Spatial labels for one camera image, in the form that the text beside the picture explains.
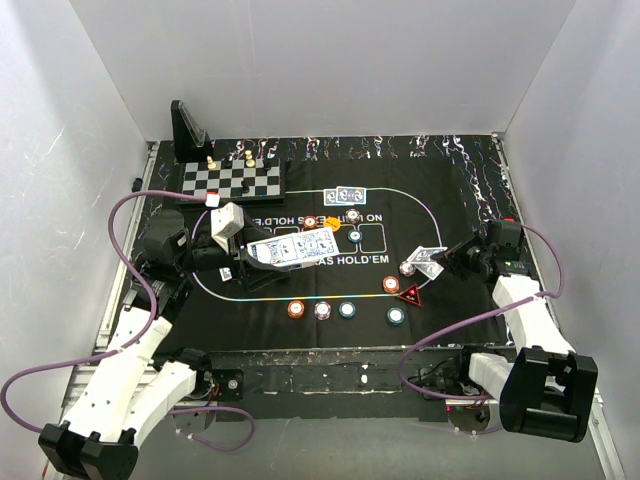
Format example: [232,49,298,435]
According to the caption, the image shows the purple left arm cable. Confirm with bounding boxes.
[1,191,216,434]

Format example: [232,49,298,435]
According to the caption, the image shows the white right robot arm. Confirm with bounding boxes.
[433,220,598,443]

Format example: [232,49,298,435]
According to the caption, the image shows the blue playing card box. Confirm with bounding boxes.
[246,228,339,268]

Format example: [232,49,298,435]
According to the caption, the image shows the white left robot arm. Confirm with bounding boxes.
[38,204,288,479]

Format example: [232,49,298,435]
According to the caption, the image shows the red black triangular all-in marker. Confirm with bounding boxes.
[397,284,422,307]

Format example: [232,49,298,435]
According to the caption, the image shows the pink blue chip stack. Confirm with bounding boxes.
[314,301,332,321]

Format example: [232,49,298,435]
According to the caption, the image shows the black white chessboard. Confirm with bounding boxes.
[179,159,285,205]

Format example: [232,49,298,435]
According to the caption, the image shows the yellow big blind button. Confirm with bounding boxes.
[323,217,341,232]

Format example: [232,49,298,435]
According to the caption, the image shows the orange chips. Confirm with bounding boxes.
[382,276,400,294]
[303,216,318,230]

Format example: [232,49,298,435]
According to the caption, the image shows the green chips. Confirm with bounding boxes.
[348,229,363,243]
[386,307,405,326]

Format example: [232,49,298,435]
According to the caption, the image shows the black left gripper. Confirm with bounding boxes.
[176,209,291,289]

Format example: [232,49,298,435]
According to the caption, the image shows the black marbled table cover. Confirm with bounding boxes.
[134,133,565,350]

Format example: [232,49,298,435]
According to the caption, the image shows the black triangular stand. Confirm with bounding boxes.
[170,100,214,164]

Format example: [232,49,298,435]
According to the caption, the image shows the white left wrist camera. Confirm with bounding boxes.
[210,202,244,253]

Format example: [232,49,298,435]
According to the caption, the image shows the green blue chip stack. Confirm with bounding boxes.
[339,301,356,319]

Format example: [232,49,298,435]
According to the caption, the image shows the card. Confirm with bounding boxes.
[323,189,340,206]
[336,186,367,205]
[414,261,444,280]
[406,246,447,264]

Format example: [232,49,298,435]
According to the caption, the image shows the black poker table mat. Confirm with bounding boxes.
[161,158,493,352]

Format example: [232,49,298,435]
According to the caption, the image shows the orange red chip stack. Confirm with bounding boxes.
[287,300,305,319]

